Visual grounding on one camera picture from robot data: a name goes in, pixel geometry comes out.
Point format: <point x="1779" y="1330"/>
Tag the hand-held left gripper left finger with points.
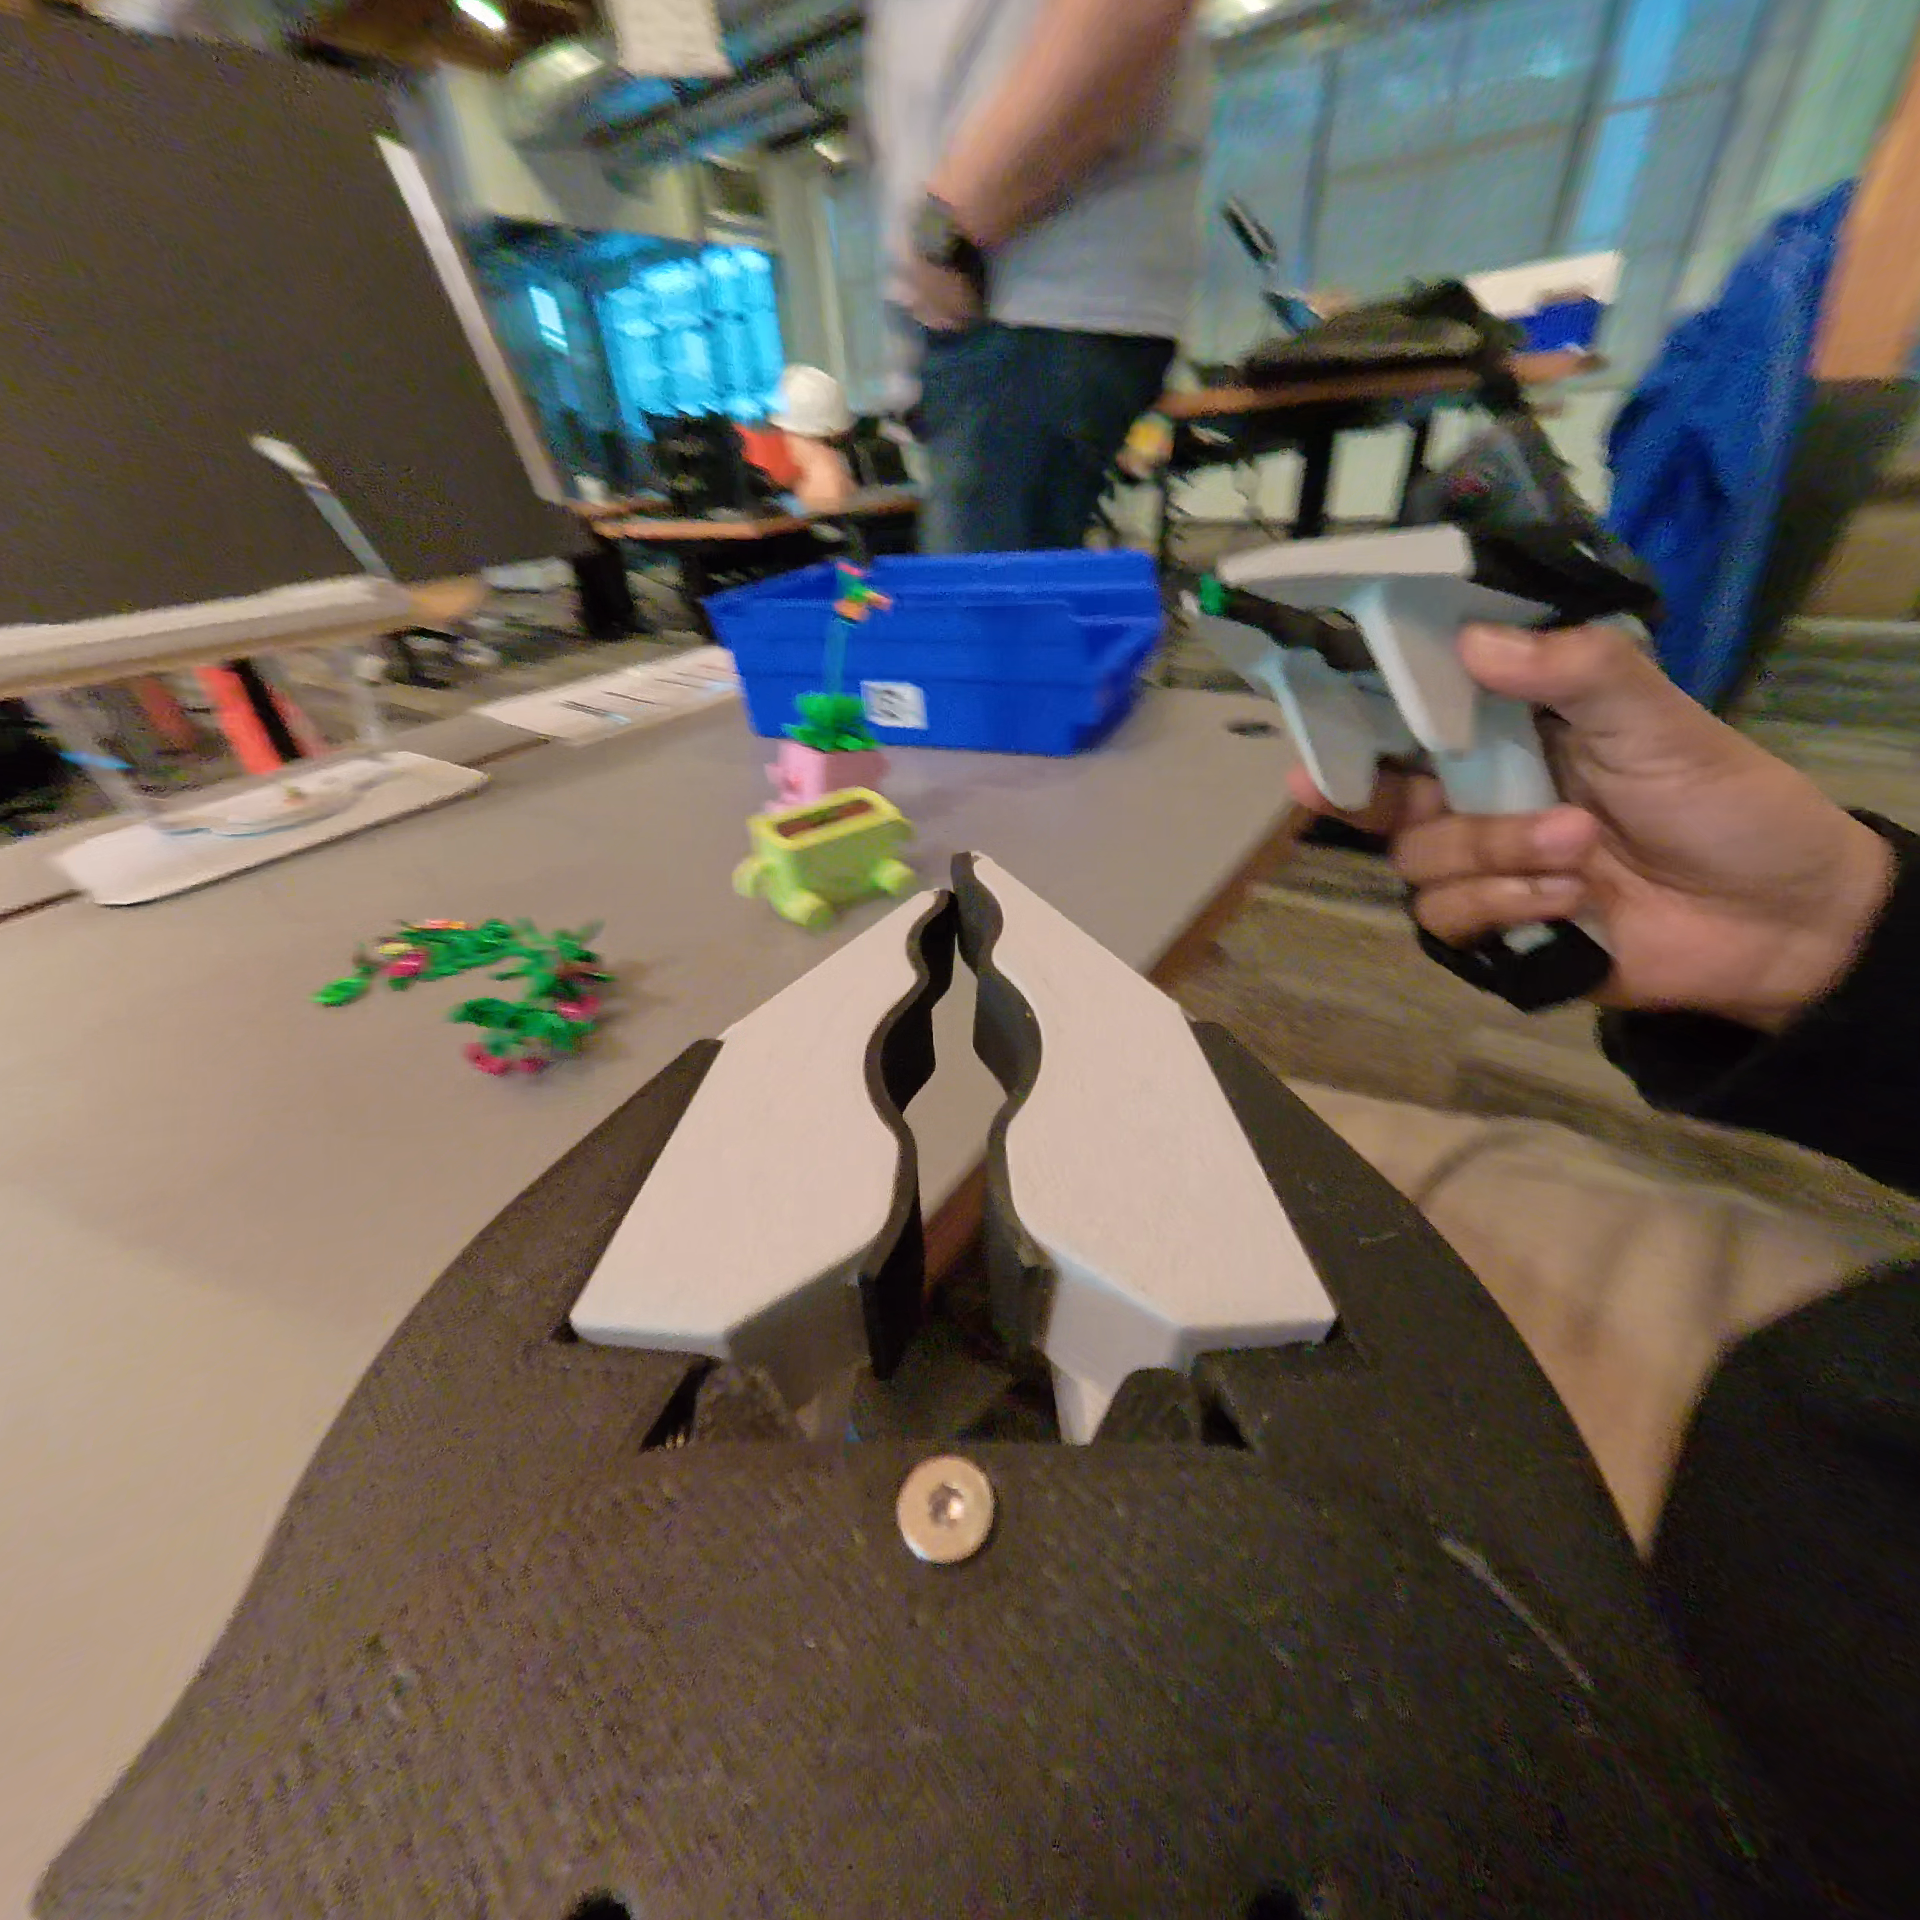
<point x="750" y="1184"/>

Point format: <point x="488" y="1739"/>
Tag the blue plastic bin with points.
<point x="975" y="661"/>

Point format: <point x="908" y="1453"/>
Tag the orange traffic cone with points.
<point x="224" y="712"/>

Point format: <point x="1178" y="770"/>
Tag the white document stand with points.
<point x="271" y="811"/>

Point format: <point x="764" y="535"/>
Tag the wooden background desk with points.
<point x="1350" y="399"/>
<point x="720" y="528"/>

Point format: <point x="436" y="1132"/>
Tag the pile of small toy bricks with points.
<point x="451" y="953"/>

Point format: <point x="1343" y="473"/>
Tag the laminated paper sheet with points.
<point x="615" y="693"/>

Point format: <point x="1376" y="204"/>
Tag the black bag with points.
<point x="1380" y="338"/>

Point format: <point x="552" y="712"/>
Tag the person's right forearm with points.
<point x="1801" y="1081"/>

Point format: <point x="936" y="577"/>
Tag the person's right hand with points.
<point x="1725" y="884"/>

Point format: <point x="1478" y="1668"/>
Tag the blue cloth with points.
<point x="1725" y="451"/>

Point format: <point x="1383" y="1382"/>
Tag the hanging paper sign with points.
<point x="669" y="30"/>

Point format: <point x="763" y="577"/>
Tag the pink toy brick plant pot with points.
<point x="819" y="765"/>

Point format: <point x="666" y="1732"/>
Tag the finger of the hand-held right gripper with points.
<point x="1350" y="554"/>
<point x="1320" y="704"/>

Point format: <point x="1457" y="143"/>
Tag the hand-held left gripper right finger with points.
<point x="1171" y="1184"/>

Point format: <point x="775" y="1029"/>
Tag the lime green toy brick pot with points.
<point x="824" y="862"/>

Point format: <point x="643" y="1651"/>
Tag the black board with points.
<point x="194" y="345"/>

